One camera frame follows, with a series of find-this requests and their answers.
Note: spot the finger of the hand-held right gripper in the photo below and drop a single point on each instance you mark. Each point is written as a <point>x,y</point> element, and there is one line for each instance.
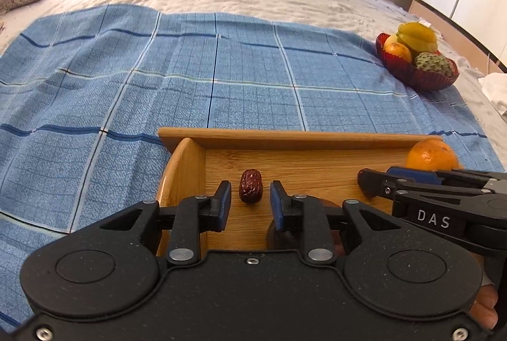
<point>376,184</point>
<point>416,174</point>

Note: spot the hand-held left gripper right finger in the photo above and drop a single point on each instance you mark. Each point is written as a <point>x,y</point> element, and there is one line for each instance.
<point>276,206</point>

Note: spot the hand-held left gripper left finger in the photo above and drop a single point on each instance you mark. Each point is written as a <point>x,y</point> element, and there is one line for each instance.
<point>225,206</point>

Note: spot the orange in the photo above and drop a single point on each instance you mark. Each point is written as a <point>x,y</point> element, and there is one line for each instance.
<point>431,155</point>

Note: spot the dark red apple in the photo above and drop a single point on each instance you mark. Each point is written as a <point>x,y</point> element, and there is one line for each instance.
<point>271,237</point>

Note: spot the dried red date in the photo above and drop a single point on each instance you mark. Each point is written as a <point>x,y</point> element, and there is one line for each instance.
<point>250,185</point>

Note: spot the wooden tray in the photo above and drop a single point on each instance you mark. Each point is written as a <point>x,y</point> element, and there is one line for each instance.
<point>317,166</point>

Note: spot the person's right hand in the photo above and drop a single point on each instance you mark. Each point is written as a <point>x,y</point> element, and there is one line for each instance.
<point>485,309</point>

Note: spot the red glass bowl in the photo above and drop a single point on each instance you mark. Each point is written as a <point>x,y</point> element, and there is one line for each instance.
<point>420,81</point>

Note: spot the green sugar apple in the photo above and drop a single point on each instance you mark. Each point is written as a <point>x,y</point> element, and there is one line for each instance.
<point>433,64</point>

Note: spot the white crumpled cloth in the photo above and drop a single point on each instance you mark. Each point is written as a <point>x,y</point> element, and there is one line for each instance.
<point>495,91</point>

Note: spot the orange round fruit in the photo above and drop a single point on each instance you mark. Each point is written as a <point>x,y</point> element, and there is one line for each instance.
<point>398,52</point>

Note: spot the small yellow fruit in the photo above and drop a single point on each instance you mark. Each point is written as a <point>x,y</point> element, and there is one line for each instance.
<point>391,40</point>

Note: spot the yellow star fruit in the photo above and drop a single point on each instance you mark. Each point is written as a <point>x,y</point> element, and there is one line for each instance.
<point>420,36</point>

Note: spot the blue checked blanket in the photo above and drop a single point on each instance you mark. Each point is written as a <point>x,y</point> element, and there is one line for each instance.
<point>99,87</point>

